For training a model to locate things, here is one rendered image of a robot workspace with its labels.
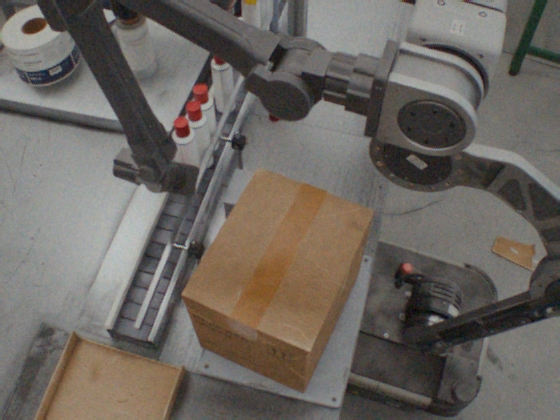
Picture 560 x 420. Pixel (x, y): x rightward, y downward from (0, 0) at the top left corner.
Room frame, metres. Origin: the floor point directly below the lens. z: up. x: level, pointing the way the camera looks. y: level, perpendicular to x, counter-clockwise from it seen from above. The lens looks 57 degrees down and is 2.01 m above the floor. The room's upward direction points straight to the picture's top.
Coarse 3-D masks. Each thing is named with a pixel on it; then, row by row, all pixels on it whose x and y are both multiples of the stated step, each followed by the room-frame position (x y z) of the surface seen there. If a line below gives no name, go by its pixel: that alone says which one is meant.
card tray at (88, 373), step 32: (64, 352) 0.38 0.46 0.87; (96, 352) 0.39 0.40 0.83; (128, 352) 0.39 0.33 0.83; (64, 384) 0.31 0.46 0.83; (96, 384) 0.32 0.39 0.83; (128, 384) 0.32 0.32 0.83; (160, 384) 0.32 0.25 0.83; (64, 416) 0.24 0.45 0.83; (96, 416) 0.25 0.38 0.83; (128, 416) 0.25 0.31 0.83; (160, 416) 0.25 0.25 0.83
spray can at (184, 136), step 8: (176, 120) 0.83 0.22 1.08; (184, 120) 0.82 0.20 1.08; (176, 128) 0.81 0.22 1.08; (184, 128) 0.81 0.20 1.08; (176, 136) 0.81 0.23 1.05; (184, 136) 0.81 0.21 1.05; (192, 136) 0.81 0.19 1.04; (184, 144) 0.80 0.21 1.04; (192, 144) 0.81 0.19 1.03; (184, 152) 0.80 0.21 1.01; (192, 152) 0.80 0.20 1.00; (184, 160) 0.80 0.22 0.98; (192, 160) 0.80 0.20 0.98
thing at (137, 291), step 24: (240, 96) 1.09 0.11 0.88; (216, 120) 1.01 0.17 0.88; (168, 216) 0.71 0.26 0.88; (192, 216) 0.71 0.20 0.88; (168, 240) 0.65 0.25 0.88; (144, 264) 0.58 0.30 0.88; (168, 264) 0.58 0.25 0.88; (144, 288) 0.53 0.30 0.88; (120, 312) 0.47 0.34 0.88; (144, 336) 0.41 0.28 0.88
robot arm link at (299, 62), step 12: (300, 48) 0.62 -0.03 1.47; (276, 60) 0.61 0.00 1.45; (288, 60) 0.60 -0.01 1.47; (300, 60) 0.60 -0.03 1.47; (312, 60) 0.59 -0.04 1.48; (324, 60) 0.59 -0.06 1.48; (288, 72) 0.57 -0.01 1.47; (300, 72) 0.57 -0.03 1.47; (312, 72) 0.56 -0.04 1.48; (324, 72) 0.56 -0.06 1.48; (312, 84) 0.56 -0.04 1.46
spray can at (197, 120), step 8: (192, 104) 0.87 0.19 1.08; (200, 104) 0.87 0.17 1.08; (192, 112) 0.85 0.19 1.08; (200, 112) 0.86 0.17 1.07; (192, 120) 0.85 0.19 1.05; (200, 120) 0.86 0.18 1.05; (192, 128) 0.84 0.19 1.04; (200, 128) 0.85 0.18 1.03; (200, 136) 0.84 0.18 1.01; (208, 136) 0.86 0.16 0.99; (200, 144) 0.84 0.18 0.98; (208, 144) 0.86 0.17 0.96; (200, 152) 0.84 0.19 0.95; (200, 160) 0.84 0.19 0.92; (208, 168) 0.85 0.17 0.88
